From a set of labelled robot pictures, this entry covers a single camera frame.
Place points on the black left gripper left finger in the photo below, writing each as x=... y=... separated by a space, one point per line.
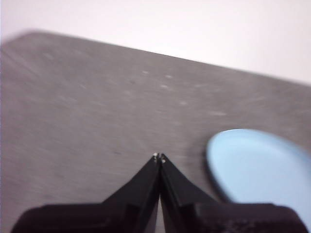
x=131 y=204

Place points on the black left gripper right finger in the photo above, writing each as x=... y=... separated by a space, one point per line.
x=184 y=206

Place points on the light blue round plate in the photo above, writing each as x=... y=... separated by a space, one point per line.
x=257 y=167

